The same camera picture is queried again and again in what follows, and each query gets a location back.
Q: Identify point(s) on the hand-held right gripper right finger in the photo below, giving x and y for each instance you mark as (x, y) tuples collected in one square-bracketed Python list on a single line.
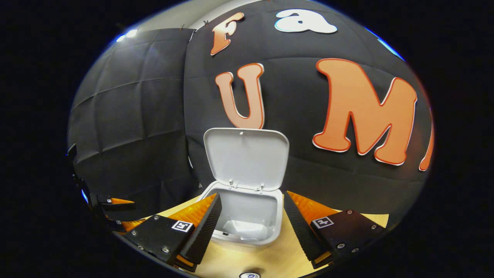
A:
[(299, 227)]

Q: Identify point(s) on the black backdrop cloth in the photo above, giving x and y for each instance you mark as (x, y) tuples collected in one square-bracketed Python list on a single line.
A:
[(154, 127)]

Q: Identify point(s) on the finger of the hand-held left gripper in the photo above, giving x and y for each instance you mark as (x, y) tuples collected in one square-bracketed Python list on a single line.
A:
[(125, 226), (115, 204)]

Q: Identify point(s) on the white desktop garbage bin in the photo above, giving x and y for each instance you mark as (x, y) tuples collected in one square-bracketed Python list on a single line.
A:
[(247, 158)]

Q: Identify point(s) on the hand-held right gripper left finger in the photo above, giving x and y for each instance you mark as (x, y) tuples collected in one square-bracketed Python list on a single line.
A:
[(204, 231)]

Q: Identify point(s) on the wooden desktop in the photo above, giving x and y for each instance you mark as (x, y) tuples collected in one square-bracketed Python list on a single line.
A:
[(285, 258)]

